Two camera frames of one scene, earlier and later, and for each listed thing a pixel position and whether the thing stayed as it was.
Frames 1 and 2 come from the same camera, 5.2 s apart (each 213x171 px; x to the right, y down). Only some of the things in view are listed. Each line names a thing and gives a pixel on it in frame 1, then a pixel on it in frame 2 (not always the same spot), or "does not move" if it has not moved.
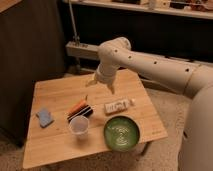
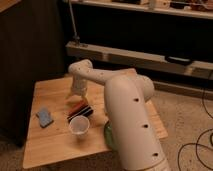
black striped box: (85, 111) does not move
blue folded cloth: (45, 117) does not move
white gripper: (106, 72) to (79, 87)
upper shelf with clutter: (190, 8) does not move
